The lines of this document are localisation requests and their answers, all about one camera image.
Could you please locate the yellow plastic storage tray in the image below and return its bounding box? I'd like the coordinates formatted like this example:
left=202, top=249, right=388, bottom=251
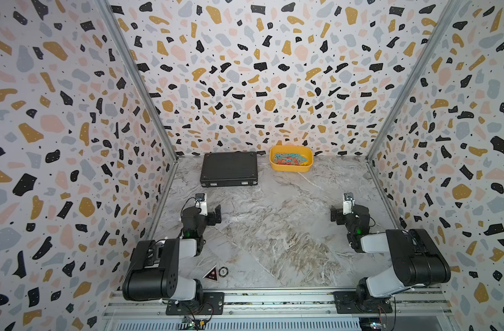
left=269, top=145, right=313, bottom=172

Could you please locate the frame aluminium post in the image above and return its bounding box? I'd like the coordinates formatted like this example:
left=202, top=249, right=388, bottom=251
left=94, top=0, right=178, bottom=164
left=366, top=0, right=462, bottom=165

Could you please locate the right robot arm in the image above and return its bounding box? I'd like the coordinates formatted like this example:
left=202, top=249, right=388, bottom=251
left=330, top=201, right=451, bottom=304

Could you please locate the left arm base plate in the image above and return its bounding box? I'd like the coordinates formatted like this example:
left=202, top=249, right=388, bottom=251
left=166, top=292, right=225, bottom=316

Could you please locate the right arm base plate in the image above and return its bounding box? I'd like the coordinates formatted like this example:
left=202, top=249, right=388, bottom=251
left=333, top=291, right=393, bottom=314

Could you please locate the black triangle marker sticker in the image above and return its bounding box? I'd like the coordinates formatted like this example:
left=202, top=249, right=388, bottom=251
left=203, top=266, right=220, bottom=282

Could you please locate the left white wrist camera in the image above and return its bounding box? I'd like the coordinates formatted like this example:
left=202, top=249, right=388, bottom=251
left=195, top=193, right=208, bottom=216

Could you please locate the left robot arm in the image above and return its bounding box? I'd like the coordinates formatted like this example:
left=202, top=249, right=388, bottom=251
left=122, top=205, right=222, bottom=305

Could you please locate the black hard case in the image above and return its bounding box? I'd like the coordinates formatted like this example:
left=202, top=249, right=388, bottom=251
left=200, top=152, right=259, bottom=188

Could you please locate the right frame aluminium post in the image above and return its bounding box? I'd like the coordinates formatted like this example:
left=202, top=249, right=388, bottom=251
left=366, top=0, right=462, bottom=165

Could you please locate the left frame aluminium post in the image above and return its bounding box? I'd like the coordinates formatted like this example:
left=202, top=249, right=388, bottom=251
left=94, top=0, right=178, bottom=164

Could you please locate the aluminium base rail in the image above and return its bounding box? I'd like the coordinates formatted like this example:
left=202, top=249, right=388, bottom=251
left=101, top=288, right=460, bottom=330

